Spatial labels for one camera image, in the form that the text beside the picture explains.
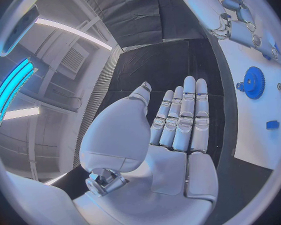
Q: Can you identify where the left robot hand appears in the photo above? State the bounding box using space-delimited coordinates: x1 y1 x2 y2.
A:
73 75 220 225

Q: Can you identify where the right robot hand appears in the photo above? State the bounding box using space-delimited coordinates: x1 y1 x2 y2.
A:
174 0 281 61

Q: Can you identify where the white task board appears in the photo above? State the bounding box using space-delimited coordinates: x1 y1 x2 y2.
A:
218 0 281 171

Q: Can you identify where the glowing light bar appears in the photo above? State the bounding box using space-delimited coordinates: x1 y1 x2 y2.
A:
0 57 40 127

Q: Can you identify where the blue block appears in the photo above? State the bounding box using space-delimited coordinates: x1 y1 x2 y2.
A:
265 120 281 130

